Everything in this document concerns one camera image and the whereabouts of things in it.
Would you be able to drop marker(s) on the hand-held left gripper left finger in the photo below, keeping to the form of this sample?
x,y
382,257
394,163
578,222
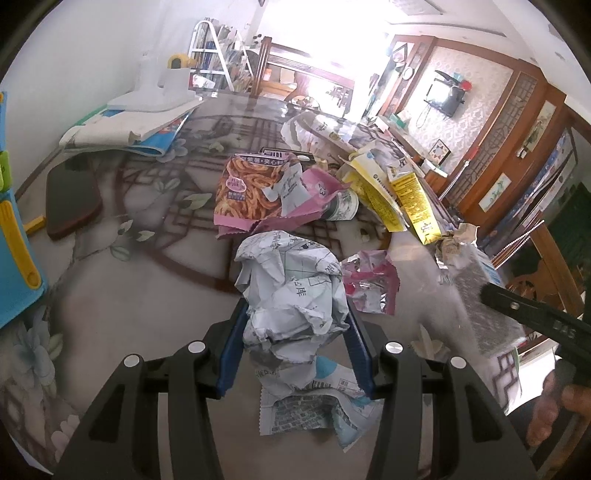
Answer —
x,y
227,355

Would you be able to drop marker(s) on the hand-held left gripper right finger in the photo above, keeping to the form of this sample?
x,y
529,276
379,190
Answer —
x,y
361,357

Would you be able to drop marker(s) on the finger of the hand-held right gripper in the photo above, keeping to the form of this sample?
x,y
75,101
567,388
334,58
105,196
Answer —
x,y
531,314

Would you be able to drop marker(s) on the white blue printed wrapper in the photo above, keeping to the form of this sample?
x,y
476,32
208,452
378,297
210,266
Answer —
x,y
314,406

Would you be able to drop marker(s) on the pink silver foil wrapper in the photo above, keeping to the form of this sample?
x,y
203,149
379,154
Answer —
x,y
371,281

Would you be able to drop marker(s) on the grey printed paper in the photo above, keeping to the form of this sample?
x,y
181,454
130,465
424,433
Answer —
x,y
291,290

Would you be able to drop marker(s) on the printed paper cup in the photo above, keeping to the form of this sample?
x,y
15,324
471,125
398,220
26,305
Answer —
x,y
344,207

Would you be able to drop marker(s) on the orange pink snack bag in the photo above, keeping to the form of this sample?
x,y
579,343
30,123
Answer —
x,y
251,189

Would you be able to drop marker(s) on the pink paper wrapper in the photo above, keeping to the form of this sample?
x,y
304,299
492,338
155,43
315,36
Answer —
x,y
321,189

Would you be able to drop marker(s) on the torn printed paper piece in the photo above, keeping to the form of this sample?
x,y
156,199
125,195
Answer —
x,y
292,184

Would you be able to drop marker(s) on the white yellow carton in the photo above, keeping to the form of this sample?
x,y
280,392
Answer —
x,y
364,170

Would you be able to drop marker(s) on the white green printed bag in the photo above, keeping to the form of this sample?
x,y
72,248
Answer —
x,y
314,129

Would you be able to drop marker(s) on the person's right hand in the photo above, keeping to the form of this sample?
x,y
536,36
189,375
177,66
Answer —
x,y
554,410

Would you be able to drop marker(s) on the wooden chair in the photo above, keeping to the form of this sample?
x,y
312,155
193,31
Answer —
x,y
540,272

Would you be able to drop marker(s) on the small framed picture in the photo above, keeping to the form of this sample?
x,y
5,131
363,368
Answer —
x,y
441,152

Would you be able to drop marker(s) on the wooden low cabinet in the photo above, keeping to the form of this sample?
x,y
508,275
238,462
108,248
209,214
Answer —
x,y
411,143

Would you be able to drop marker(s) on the dark brown board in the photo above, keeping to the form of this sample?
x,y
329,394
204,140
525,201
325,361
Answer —
x,y
74,198

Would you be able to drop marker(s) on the yellow stick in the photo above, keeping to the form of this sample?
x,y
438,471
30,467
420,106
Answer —
x,y
35,225

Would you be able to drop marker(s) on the yellow toy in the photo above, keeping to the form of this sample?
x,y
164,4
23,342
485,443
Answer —
x,y
179,60

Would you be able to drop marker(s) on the white shelf rack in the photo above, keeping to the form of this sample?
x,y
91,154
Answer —
x,y
217,50

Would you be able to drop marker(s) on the black wall-mounted device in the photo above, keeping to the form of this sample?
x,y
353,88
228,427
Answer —
x,y
443,97

